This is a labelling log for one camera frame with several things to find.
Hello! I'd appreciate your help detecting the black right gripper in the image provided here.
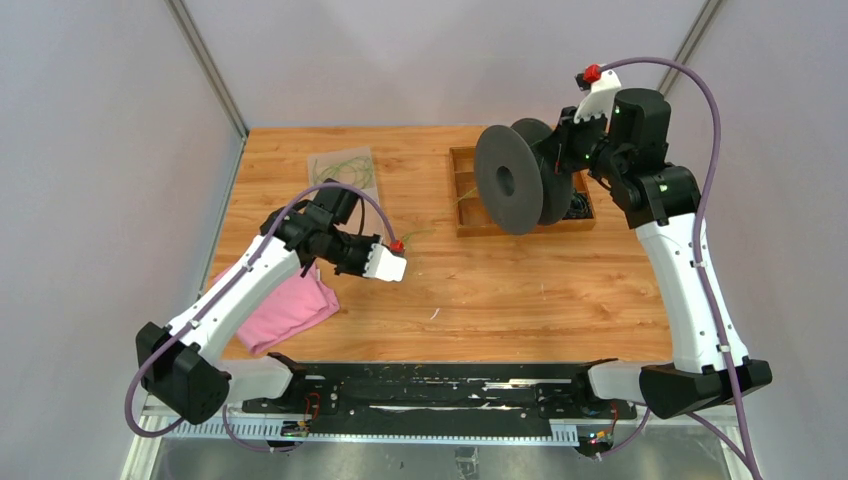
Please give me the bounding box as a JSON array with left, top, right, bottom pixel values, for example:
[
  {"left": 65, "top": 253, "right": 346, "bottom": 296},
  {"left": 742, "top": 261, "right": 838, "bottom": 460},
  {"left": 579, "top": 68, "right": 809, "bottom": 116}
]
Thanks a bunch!
[{"left": 539, "top": 102, "right": 626, "bottom": 180}]

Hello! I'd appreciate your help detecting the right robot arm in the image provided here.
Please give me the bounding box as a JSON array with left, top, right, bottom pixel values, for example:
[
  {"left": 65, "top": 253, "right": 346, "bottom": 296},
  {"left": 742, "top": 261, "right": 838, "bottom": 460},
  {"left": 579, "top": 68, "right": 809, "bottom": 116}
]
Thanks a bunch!
[{"left": 554, "top": 88, "right": 773, "bottom": 419}]

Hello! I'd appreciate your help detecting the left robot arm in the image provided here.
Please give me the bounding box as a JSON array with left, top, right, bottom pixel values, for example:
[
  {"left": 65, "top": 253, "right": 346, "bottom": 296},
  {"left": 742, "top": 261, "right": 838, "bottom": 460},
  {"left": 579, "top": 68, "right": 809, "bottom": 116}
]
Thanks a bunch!
[{"left": 124, "top": 180, "right": 405, "bottom": 437}]

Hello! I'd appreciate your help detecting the green blue rolled tie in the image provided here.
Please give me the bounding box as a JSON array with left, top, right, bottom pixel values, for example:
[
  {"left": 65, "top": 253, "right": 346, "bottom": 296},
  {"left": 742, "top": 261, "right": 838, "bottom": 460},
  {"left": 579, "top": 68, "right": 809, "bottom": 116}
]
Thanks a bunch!
[{"left": 563, "top": 191, "right": 594, "bottom": 220}]

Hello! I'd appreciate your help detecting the pink folded cloth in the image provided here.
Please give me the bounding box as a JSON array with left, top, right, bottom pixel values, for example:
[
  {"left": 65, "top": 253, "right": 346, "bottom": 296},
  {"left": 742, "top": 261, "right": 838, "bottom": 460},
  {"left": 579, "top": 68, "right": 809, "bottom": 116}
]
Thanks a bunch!
[{"left": 236, "top": 266, "right": 340, "bottom": 356}]

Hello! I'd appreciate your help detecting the clear plastic box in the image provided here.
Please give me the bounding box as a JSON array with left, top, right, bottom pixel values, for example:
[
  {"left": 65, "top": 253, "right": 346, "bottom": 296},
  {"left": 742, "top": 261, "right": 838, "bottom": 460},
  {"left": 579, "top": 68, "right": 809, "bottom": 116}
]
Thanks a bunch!
[{"left": 306, "top": 146, "right": 379, "bottom": 202}]

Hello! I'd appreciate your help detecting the wooden compartment tray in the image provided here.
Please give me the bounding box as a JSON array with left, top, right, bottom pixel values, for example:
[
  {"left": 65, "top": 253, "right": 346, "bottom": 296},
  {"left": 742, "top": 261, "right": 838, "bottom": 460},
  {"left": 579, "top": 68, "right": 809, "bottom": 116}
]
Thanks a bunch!
[{"left": 448, "top": 146, "right": 597, "bottom": 238}]

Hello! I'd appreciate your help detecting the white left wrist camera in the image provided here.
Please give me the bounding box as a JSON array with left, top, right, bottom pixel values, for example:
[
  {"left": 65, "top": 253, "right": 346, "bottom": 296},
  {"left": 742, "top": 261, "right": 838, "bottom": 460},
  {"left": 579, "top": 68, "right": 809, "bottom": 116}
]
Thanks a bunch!
[{"left": 363, "top": 243, "right": 407, "bottom": 282}]

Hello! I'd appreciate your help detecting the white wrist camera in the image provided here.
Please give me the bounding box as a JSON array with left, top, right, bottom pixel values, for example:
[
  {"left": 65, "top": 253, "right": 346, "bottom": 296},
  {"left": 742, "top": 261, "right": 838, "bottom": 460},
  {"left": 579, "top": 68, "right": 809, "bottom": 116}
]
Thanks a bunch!
[
  {"left": 363, "top": 243, "right": 407, "bottom": 282},
  {"left": 574, "top": 64, "right": 622, "bottom": 124}
]

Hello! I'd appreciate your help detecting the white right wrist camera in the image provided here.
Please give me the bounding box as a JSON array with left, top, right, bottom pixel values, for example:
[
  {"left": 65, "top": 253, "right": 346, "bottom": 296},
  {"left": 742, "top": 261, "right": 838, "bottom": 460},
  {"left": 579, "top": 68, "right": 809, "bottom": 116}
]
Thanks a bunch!
[{"left": 574, "top": 64, "right": 622, "bottom": 124}]

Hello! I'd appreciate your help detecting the green wire in box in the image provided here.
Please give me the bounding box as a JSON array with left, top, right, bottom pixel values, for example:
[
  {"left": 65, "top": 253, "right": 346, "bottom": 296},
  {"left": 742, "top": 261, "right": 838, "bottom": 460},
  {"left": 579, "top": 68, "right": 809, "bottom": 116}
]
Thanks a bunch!
[{"left": 312, "top": 155, "right": 376, "bottom": 190}]

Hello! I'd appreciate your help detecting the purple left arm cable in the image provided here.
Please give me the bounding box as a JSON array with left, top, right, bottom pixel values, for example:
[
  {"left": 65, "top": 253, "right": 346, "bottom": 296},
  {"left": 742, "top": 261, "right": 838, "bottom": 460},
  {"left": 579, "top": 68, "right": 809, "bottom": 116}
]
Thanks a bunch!
[{"left": 124, "top": 182, "right": 402, "bottom": 455}]

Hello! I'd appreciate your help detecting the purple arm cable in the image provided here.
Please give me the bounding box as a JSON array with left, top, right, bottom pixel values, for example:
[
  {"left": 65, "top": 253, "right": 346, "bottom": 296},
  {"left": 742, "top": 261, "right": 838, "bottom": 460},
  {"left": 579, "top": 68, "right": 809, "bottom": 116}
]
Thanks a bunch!
[
  {"left": 599, "top": 57, "right": 763, "bottom": 480},
  {"left": 124, "top": 182, "right": 402, "bottom": 455}
]

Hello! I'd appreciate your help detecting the aluminium frame post right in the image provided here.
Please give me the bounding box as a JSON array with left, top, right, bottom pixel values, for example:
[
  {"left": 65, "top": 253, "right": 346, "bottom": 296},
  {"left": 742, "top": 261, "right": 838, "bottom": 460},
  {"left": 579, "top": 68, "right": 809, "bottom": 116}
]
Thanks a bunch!
[{"left": 619, "top": 0, "right": 723, "bottom": 293}]

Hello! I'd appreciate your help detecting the aluminium frame post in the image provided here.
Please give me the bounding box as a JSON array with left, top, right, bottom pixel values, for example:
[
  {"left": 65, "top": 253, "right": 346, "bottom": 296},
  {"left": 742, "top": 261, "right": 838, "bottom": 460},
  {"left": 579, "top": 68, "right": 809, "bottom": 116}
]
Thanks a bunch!
[
  {"left": 164, "top": 0, "right": 250, "bottom": 144},
  {"left": 619, "top": 0, "right": 723, "bottom": 293}
]

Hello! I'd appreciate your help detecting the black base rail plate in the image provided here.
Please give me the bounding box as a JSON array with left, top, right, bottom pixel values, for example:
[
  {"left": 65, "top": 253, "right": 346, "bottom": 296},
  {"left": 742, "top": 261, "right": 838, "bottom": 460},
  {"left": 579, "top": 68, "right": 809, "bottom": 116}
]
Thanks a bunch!
[{"left": 226, "top": 362, "right": 638, "bottom": 447}]

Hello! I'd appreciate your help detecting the aluminium frame post left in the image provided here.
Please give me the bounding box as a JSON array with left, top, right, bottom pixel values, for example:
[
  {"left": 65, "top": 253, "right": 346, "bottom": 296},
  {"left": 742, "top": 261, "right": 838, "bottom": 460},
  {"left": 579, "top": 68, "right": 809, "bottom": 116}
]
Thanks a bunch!
[{"left": 164, "top": 0, "right": 250, "bottom": 144}]

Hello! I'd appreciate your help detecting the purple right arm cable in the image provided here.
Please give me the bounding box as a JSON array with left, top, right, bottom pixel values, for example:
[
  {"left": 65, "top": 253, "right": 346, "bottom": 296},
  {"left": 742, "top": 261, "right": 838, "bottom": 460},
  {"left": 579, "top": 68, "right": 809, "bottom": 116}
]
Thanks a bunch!
[{"left": 599, "top": 57, "right": 763, "bottom": 480}]

